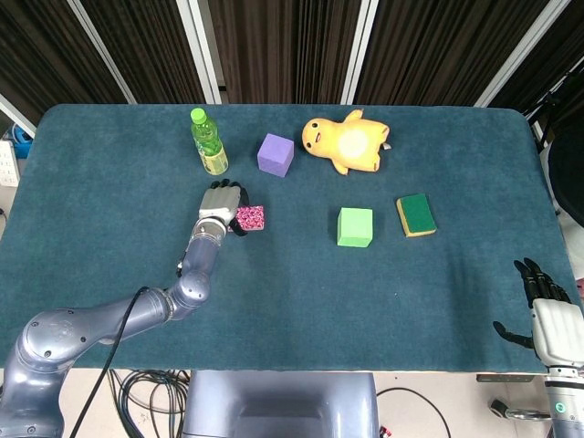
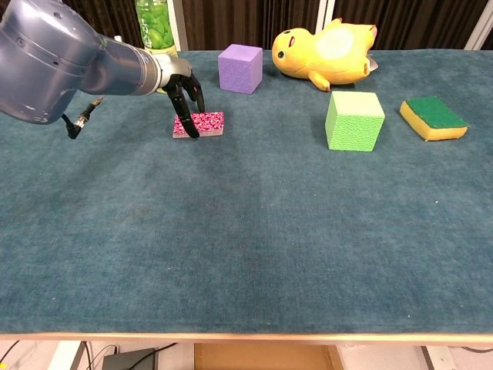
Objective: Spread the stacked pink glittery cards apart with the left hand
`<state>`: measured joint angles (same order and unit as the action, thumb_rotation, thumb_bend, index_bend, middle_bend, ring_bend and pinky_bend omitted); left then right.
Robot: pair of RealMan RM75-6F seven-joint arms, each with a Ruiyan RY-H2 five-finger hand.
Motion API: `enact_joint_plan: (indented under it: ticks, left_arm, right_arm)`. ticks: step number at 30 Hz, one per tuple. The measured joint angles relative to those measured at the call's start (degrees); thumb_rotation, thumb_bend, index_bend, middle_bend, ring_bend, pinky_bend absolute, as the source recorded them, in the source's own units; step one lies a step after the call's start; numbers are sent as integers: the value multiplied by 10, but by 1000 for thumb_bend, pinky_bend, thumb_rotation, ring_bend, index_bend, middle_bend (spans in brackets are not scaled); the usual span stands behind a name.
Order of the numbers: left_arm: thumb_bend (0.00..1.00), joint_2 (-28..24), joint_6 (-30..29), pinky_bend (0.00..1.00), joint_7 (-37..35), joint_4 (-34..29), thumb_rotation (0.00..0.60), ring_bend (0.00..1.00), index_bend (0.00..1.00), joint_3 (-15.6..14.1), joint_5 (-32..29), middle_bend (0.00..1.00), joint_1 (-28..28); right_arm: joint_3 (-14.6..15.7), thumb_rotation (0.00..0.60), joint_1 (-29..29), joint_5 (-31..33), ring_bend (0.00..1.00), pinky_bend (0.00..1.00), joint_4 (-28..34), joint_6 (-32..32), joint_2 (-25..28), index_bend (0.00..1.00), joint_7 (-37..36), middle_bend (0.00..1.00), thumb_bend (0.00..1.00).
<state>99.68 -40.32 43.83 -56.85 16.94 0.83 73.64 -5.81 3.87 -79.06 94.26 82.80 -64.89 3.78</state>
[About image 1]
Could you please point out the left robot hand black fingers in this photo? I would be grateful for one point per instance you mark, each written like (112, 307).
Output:
(221, 203)

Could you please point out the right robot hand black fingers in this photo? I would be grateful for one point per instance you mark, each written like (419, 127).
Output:
(559, 330)

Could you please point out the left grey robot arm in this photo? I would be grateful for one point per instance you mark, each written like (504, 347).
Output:
(59, 333)

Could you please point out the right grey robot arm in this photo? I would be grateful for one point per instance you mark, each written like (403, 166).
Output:
(566, 406)

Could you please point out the green plastic drink bottle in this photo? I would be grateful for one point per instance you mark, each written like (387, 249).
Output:
(211, 146)

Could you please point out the purple foam cube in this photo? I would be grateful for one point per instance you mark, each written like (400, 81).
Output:
(274, 157)

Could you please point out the metal caster base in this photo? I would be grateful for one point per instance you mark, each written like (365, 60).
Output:
(515, 412)

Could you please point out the teal table cloth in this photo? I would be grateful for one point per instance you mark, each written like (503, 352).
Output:
(319, 296)

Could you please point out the green foam cube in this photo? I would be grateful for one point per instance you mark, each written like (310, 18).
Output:
(355, 228)

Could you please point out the yellow plush toy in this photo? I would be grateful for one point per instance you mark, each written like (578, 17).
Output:
(351, 143)

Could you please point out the black office chair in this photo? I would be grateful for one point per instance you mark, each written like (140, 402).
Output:
(568, 173)

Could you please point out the green and yellow sponge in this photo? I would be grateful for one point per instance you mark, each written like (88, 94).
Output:
(417, 214)

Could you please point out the grey robot torso base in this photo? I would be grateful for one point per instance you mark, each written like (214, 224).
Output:
(278, 401)

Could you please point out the blue object beside table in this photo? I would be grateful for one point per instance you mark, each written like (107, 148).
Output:
(20, 137)

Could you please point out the white power strip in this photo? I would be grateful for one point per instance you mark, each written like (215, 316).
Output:
(7, 164)

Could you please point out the white frame post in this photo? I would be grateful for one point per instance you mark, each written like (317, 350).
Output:
(520, 55)
(360, 50)
(201, 50)
(102, 50)
(16, 116)

